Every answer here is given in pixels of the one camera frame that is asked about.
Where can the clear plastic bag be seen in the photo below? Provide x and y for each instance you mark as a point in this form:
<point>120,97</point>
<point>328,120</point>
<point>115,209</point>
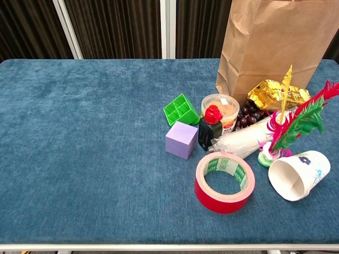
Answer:
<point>238,141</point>

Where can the gold foil snack packet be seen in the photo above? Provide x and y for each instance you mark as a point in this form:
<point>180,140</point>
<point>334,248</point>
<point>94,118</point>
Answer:
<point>267,95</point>

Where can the colourful feather shuttlecock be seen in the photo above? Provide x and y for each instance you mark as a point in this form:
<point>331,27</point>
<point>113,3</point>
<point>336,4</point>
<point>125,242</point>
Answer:
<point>304,119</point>

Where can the white paper cup flower print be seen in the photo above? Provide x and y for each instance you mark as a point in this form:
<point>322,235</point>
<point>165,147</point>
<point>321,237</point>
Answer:
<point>315,169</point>

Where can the purple foam cube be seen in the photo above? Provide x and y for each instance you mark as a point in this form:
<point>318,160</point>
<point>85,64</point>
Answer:
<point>180,140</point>

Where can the green plastic grid block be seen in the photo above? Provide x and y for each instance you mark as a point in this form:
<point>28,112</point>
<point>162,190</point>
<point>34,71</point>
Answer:
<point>182,112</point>

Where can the black bottle with red cap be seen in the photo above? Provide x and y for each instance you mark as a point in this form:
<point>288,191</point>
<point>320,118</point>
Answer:
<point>208,133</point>

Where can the clear tub of rubber bands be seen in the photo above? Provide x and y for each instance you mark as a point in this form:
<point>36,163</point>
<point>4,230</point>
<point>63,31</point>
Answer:
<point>231,116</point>

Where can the dark purple grape bunch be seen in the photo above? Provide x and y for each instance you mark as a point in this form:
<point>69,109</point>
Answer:
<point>249,116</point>

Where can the blue velvet table cover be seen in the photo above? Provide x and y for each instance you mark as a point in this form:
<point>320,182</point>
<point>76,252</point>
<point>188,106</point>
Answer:
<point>79,132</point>

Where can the red tape roll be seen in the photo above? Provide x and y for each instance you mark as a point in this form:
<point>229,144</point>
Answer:
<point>219,203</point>

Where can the dark brown pleated curtain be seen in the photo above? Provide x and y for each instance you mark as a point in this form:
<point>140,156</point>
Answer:
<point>26,26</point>
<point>119,26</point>
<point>201,26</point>
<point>332,50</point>

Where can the brown paper bag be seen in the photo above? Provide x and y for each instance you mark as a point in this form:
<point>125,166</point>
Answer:
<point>265,53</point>

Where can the white partition frame post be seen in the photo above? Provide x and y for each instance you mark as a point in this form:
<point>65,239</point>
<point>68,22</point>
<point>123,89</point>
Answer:
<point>167,26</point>
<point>67,29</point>

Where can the white table frame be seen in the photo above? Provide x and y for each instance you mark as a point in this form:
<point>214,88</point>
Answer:
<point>159,247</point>

